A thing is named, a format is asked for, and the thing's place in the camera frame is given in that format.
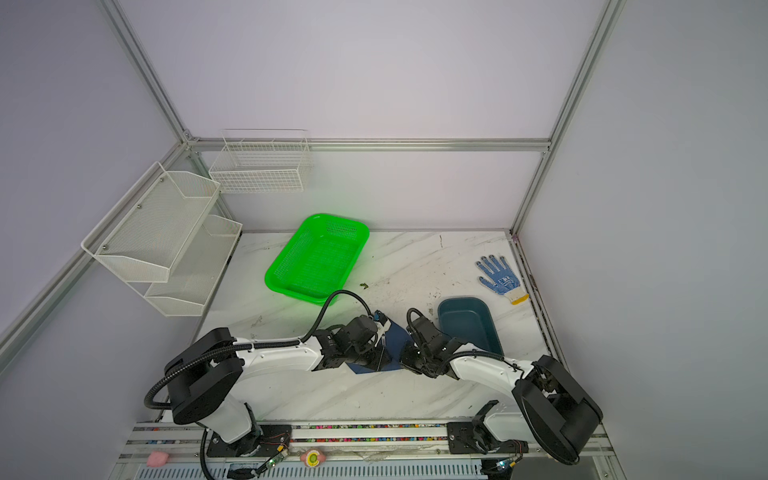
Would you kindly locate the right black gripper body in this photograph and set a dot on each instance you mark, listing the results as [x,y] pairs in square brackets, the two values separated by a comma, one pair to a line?
[416,359]

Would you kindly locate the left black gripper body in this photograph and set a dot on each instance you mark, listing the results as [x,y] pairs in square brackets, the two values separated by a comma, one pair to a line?
[368,356]

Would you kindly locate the dark blue paper napkin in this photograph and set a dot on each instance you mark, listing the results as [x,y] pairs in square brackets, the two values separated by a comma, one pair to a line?
[394,341]

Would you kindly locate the dark teal plastic tray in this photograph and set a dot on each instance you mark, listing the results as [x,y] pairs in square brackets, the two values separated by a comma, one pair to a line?
[469,319]

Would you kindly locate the green plastic perforated basket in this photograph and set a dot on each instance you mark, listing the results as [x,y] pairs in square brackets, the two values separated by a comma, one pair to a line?
[318,258]

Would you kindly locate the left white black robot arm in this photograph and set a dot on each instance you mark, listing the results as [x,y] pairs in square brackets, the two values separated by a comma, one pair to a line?
[200,380]

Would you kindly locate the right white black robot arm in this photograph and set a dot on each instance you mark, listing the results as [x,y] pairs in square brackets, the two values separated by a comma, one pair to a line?
[558,411]

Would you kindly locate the blue white work glove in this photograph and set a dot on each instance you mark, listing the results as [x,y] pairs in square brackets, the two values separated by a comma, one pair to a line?
[498,276]

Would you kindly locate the pink green round toy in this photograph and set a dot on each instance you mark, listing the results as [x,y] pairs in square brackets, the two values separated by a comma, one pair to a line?
[313,458]

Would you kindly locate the white mesh two-tier shelf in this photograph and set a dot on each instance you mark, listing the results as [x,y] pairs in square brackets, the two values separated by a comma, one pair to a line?
[165,240]

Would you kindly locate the pink toy figure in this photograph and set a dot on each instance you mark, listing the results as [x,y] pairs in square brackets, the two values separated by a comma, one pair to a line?
[157,459]

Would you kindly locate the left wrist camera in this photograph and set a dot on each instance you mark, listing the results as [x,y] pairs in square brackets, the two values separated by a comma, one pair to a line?
[365,332]

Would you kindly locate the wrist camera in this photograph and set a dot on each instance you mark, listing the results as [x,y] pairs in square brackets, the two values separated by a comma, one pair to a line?
[421,329]
[365,332]

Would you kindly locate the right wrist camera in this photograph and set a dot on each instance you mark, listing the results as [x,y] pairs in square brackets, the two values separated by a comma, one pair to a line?
[421,329]

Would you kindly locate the white wire wall basket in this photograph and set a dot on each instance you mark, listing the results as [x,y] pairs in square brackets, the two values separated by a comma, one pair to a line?
[263,161]

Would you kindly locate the aluminium front rail frame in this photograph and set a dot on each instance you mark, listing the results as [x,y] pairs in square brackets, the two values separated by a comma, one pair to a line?
[384,449]

